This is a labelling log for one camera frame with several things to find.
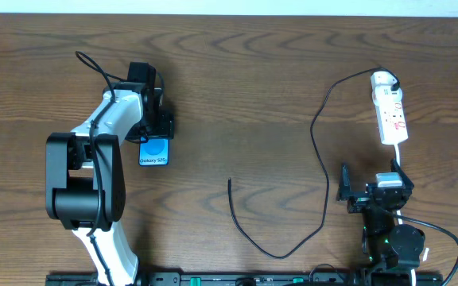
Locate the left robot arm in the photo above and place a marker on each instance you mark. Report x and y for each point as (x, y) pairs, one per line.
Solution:
(85, 187)

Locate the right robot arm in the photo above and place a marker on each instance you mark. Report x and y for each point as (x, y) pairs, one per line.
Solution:
(393, 249)

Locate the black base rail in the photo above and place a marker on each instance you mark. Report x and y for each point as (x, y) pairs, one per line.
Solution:
(253, 279)

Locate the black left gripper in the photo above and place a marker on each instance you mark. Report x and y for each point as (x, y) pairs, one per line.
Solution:
(159, 129)

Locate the blue Galaxy smartphone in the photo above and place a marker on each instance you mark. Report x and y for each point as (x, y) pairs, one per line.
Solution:
(155, 152)

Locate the white power strip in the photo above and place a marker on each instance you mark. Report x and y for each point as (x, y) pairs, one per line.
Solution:
(390, 115)

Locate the white USB charger adapter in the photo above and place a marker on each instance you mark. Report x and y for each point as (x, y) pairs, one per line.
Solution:
(385, 78)

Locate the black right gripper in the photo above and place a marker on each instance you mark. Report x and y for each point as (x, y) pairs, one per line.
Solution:
(366, 195)

